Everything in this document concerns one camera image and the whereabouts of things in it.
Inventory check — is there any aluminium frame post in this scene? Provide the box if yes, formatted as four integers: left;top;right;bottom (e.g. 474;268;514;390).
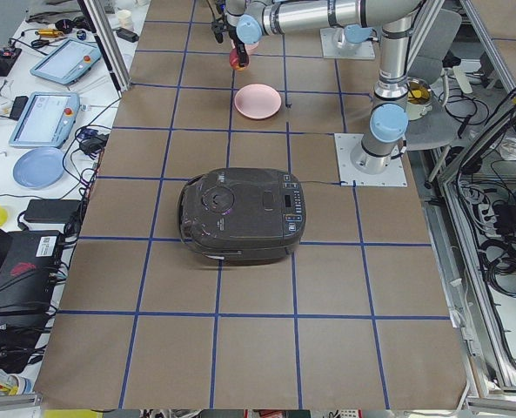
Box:
77;0;131;92

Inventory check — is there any white paper cup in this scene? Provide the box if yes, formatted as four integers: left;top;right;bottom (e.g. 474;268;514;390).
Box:
115;9;134;30

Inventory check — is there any teach pendant tablet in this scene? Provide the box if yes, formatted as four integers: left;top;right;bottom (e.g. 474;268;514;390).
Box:
30;39;102;85
9;91;80;148

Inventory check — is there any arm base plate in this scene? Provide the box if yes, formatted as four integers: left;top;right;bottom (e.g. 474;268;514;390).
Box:
320;24;375;60
334;133;407;187

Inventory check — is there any lower teach pendant tablet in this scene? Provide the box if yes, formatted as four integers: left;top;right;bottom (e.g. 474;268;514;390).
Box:
9;91;80;148

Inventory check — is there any black computer case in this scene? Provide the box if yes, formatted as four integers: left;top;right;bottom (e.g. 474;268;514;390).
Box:
0;228;64;328

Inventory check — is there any blue plate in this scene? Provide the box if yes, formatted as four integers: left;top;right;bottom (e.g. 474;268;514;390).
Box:
12;147;64;189

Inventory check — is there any red apple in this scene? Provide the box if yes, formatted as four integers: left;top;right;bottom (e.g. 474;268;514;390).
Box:
229;49;250;71

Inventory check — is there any pink plate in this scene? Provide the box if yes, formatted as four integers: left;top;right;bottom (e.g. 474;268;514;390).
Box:
233;84;282;120

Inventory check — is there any grey office chair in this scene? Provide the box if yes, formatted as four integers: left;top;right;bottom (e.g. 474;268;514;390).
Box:
405;9;461;152

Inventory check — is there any small pink bowl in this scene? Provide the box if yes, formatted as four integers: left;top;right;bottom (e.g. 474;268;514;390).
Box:
245;43;258;55

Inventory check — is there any upper teach pendant tablet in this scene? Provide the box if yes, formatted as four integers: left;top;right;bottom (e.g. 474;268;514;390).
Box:
30;39;102;85

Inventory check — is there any dark grey rice cooker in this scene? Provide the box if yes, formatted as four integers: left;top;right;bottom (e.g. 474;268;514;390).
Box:
178;167;306;261

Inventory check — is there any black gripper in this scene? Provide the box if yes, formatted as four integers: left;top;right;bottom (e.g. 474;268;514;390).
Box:
226;24;248;66

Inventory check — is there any black power adapter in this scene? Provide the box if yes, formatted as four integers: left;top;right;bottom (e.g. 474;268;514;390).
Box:
23;199;80;224

